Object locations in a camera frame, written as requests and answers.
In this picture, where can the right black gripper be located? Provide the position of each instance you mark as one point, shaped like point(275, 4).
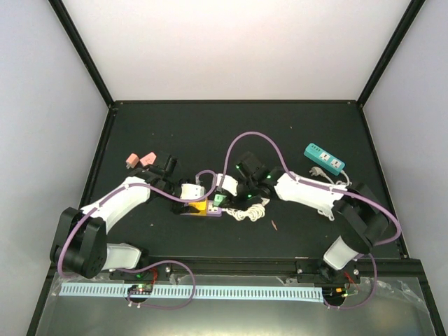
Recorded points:
point(237, 204)

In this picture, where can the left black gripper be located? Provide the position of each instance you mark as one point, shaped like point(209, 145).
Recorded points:
point(180, 208)

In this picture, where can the yellow cube socket adapter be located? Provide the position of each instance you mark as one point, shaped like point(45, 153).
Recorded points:
point(198, 208)

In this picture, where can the green plug adapter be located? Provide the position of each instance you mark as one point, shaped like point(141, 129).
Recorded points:
point(218, 200)

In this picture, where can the purple power strip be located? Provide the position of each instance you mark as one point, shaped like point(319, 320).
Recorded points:
point(209, 212)

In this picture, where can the pink cube socket adapter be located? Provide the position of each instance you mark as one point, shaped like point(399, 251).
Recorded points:
point(148, 159)

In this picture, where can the small pink charger plug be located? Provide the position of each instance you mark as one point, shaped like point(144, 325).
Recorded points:
point(132, 161)

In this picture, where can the teal power strip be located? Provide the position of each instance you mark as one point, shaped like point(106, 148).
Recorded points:
point(324, 159)

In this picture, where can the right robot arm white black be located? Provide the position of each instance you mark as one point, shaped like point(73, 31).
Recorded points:
point(360, 221)

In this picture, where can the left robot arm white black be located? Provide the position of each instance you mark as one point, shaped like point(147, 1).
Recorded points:
point(80, 246)

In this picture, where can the left circuit board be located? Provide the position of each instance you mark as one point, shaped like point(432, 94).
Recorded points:
point(140, 289)

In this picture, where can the circuit board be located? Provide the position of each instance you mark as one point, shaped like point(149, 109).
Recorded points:
point(140, 289)
point(340, 292)

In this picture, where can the right circuit board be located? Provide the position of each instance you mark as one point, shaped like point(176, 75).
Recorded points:
point(340, 292)

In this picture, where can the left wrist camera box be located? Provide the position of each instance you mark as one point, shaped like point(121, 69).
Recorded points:
point(191, 192)

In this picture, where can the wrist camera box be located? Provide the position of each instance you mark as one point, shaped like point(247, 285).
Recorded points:
point(227, 183)
point(191, 192)

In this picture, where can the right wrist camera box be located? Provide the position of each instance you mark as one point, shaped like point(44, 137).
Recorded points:
point(227, 183)

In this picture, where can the black front rail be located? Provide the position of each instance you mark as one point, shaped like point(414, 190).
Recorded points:
point(308, 270)

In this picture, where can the light blue slotted cable duct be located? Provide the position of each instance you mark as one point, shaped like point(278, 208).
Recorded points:
point(199, 292)

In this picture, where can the left black frame post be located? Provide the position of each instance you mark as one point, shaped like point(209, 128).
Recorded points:
point(76, 40)

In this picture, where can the black frame post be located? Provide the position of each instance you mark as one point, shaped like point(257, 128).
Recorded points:
point(76, 40)
point(397, 37)

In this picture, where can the right black frame post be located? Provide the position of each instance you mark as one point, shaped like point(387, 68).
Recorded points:
point(397, 37)

